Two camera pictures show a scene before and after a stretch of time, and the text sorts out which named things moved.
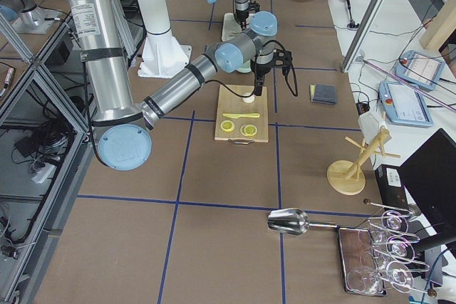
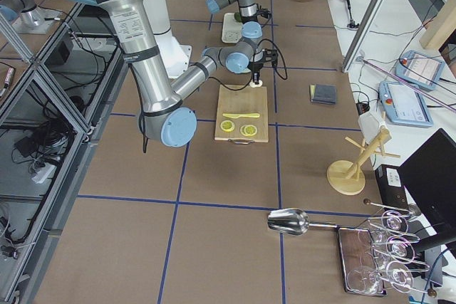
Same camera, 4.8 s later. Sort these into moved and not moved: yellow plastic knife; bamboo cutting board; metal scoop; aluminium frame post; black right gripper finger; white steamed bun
Moved: white steamed bun; black right gripper finger
Not moved: yellow plastic knife; metal scoop; aluminium frame post; bamboo cutting board
